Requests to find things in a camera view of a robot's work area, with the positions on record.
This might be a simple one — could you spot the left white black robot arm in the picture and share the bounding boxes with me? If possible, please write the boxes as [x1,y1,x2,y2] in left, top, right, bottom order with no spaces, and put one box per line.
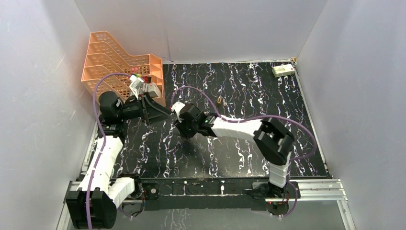
[66,91,171,230]

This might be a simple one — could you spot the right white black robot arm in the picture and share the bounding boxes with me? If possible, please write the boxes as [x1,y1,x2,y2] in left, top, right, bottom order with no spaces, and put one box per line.
[170,102,295,198]

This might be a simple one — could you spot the small grey white box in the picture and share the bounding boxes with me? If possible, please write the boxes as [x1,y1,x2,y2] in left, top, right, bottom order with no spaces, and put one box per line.
[147,82,162,98]

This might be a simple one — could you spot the set of coloured markers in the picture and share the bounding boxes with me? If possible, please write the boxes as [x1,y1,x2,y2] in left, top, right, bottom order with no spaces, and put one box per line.
[130,73,152,83]

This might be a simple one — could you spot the orange plastic file organizer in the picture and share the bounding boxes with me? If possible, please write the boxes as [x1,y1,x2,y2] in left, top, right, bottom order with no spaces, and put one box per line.
[81,31,166,106]

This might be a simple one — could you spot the white green box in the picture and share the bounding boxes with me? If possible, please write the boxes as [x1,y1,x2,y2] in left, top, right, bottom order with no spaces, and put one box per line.
[272,64,295,77]

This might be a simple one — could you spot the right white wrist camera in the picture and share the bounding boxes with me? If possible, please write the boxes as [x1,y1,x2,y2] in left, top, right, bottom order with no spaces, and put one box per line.
[170,102,185,123]

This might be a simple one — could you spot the black aluminium base frame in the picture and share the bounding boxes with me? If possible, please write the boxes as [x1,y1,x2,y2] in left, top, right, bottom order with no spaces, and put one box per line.
[63,172,348,219]

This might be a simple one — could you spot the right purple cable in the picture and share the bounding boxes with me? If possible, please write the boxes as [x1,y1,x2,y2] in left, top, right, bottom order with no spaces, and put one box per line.
[169,86,318,219]

